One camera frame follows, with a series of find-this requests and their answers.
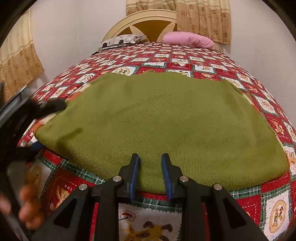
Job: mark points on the red teddy-bear patterned bedspread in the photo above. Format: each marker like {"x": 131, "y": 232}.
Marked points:
{"x": 271, "y": 205}

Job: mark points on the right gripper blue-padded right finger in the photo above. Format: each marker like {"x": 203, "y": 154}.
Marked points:
{"x": 208, "y": 212}

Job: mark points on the person's left hand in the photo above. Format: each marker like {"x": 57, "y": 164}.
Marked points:
{"x": 30, "y": 213}

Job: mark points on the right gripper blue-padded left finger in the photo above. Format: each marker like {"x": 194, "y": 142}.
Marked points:
{"x": 73, "y": 218}

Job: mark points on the beige side curtain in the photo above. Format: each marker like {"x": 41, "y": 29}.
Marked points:
{"x": 20, "y": 63}

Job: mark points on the white car-print pillow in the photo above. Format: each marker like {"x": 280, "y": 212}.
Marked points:
{"x": 121, "y": 41}

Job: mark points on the pink pillow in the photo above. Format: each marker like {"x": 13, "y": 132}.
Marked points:
{"x": 188, "y": 39}

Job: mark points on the beige floral window curtain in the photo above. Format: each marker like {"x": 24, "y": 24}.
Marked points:
{"x": 209, "y": 18}

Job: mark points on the green orange cream striped sweater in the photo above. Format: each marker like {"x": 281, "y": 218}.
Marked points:
{"x": 208, "y": 128}

